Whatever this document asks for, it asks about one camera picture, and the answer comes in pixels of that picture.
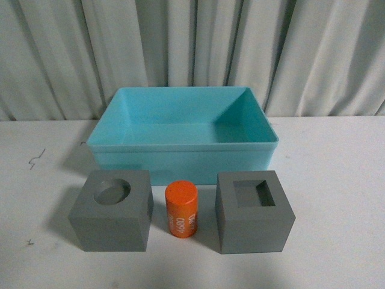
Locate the gray cube with square hole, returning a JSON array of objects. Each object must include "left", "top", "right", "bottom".
[{"left": 215, "top": 171, "right": 295, "bottom": 254}]

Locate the gray cube with round hole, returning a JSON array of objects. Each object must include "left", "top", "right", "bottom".
[{"left": 68, "top": 170, "right": 154, "bottom": 252}]

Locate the light blue plastic box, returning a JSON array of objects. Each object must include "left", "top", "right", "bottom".
[{"left": 87, "top": 87, "right": 279, "bottom": 185}]

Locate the orange cylinder with white numbers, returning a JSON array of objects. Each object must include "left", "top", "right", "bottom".
[{"left": 165, "top": 180, "right": 199, "bottom": 238}]

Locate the white pleated curtain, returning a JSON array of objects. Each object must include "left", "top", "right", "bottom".
[{"left": 1, "top": 1, "right": 384, "bottom": 121}]

